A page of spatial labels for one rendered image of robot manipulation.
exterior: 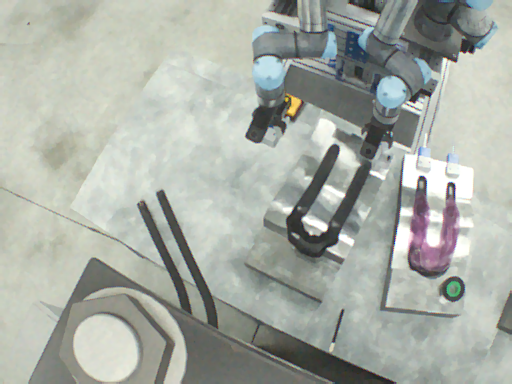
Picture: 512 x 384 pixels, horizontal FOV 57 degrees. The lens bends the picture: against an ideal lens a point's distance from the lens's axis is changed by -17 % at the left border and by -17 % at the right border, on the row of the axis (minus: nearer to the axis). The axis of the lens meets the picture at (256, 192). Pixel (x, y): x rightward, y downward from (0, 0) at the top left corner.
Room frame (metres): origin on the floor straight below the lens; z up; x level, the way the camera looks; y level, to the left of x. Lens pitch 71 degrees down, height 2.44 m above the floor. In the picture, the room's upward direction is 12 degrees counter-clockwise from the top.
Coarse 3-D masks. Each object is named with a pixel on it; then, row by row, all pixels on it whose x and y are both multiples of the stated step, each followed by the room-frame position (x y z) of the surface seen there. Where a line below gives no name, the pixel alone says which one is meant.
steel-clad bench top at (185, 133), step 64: (192, 64) 1.07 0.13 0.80; (128, 128) 0.87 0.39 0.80; (192, 128) 0.81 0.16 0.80; (128, 192) 0.64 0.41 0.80; (192, 192) 0.59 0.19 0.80; (256, 192) 0.55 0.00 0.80; (384, 192) 0.46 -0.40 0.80; (384, 256) 0.26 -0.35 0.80; (320, 320) 0.11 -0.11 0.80; (384, 320) 0.06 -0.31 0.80; (448, 320) -0.01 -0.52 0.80
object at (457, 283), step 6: (456, 276) 0.12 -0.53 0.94; (444, 282) 0.11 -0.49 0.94; (450, 282) 0.10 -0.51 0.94; (456, 282) 0.10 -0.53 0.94; (462, 282) 0.09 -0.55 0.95; (444, 288) 0.09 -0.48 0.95; (456, 288) 0.08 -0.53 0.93; (462, 288) 0.07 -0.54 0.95; (444, 294) 0.07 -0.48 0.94; (450, 294) 0.07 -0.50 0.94; (456, 294) 0.06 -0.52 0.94; (462, 294) 0.06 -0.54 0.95; (444, 300) 0.06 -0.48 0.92; (450, 300) 0.05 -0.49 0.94; (456, 300) 0.05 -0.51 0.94
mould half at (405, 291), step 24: (408, 168) 0.51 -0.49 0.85; (432, 168) 0.49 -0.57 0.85; (408, 192) 0.43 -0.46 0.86; (432, 192) 0.41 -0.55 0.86; (456, 192) 0.39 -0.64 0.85; (408, 216) 0.34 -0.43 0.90; (432, 216) 0.33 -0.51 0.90; (432, 240) 0.25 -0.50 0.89; (408, 264) 0.20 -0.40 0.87; (456, 264) 0.16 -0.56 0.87; (384, 288) 0.16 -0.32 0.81; (408, 288) 0.13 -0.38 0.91; (432, 288) 0.11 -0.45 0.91; (408, 312) 0.06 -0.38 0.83; (432, 312) 0.03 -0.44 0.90; (456, 312) 0.01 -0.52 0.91
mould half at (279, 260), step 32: (320, 128) 0.68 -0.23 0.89; (320, 160) 0.58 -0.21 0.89; (352, 160) 0.56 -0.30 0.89; (384, 160) 0.54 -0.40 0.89; (288, 192) 0.49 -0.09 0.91; (320, 192) 0.48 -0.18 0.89; (320, 224) 0.37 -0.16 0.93; (352, 224) 0.36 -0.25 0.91; (288, 256) 0.32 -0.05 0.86; (320, 288) 0.20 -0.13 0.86
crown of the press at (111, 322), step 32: (96, 288) 0.09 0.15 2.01; (128, 288) 0.08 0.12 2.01; (64, 320) 0.06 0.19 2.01; (96, 320) 0.05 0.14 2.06; (128, 320) 0.05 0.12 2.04; (160, 320) 0.05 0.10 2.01; (192, 320) 0.05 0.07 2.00; (64, 352) 0.03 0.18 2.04; (96, 352) 0.03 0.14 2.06; (128, 352) 0.03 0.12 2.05; (160, 352) 0.02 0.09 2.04; (192, 352) 0.02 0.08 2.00; (224, 352) 0.02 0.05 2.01; (256, 352) 0.01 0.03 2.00
